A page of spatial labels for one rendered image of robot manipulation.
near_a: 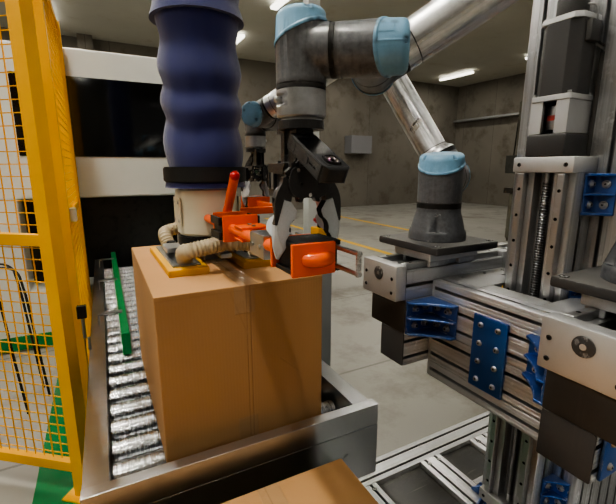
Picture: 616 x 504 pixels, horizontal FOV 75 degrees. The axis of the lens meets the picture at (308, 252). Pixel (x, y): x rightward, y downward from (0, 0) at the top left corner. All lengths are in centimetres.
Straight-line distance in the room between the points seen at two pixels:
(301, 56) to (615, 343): 60
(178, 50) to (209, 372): 77
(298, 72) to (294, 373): 72
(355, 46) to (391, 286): 60
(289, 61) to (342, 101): 1215
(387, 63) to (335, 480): 85
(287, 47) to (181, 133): 54
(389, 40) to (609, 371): 56
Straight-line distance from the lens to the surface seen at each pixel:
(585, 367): 76
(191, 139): 109
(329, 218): 64
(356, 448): 119
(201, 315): 92
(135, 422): 128
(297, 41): 62
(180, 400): 99
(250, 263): 107
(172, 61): 113
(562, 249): 102
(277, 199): 59
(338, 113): 1265
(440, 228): 110
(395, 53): 61
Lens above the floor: 123
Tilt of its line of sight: 12 degrees down
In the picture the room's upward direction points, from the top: straight up
